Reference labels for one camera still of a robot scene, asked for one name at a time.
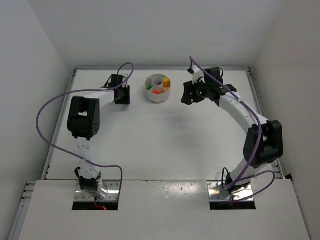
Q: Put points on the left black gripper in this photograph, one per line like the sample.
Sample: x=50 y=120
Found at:
x=122 y=95

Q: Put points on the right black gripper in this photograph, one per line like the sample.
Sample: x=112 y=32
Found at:
x=189 y=92

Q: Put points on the yellow long lego brick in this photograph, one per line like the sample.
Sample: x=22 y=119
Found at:
x=166 y=83

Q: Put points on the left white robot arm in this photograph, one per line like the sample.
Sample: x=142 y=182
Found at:
x=84 y=122

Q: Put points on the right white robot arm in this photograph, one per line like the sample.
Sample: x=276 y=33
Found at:
x=264 y=138

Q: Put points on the white round divided container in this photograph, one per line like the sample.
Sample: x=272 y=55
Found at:
x=157 y=83

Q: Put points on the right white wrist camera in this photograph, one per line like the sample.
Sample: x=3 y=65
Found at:
x=197 y=74

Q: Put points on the aluminium frame rail back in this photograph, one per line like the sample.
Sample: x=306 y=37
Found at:
x=153 y=68

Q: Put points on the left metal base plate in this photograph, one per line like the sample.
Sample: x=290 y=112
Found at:
x=109 y=193

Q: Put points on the metal base plate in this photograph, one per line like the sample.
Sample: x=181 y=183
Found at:
x=109 y=193
x=218 y=195

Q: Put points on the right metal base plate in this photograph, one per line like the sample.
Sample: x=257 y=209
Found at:
x=218 y=195

